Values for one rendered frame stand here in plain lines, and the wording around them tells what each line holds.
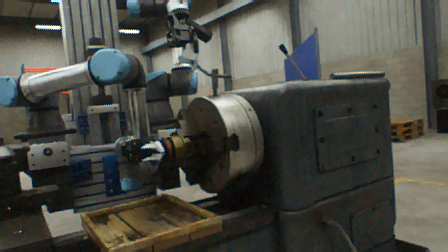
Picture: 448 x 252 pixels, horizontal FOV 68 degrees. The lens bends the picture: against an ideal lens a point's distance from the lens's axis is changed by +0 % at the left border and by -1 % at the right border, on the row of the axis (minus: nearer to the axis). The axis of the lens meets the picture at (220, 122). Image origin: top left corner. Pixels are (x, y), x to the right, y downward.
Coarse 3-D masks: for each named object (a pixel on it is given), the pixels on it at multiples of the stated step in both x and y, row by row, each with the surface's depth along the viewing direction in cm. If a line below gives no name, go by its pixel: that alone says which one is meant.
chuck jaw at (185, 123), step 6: (180, 114) 110; (186, 114) 110; (192, 114) 111; (180, 120) 111; (186, 120) 109; (192, 120) 110; (180, 126) 107; (186, 126) 107; (192, 126) 108; (174, 132) 106; (180, 132) 105; (186, 132) 106; (192, 132) 107; (198, 132) 108; (204, 132) 109; (192, 138) 108; (198, 138) 110; (204, 138) 112
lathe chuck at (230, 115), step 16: (208, 96) 105; (224, 96) 106; (192, 112) 112; (208, 112) 103; (224, 112) 98; (240, 112) 101; (208, 128) 104; (224, 128) 96; (240, 128) 97; (240, 144) 96; (208, 160) 106; (224, 160) 98; (240, 160) 97; (208, 176) 107; (224, 176) 99; (208, 192) 108
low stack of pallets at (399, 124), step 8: (392, 120) 840; (400, 120) 819; (408, 120) 802; (416, 120) 795; (392, 128) 787; (400, 128) 748; (408, 128) 763; (392, 136) 764; (400, 136) 747; (408, 136) 789; (416, 136) 806
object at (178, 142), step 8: (176, 136) 102; (168, 144) 98; (176, 144) 99; (184, 144) 100; (168, 152) 97; (176, 152) 98; (184, 152) 100; (168, 160) 98; (176, 160) 99; (184, 160) 101
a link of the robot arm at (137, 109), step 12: (144, 72) 131; (132, 84) 128; (144, 84) 131; (132, 96) 129; (144, 96) 132; (132, 108) 130; (144, 108) 131; (132, 120) 130; (144, 120) 131; (132, 132) 131; (144, 132) 131; (156, 168) 137
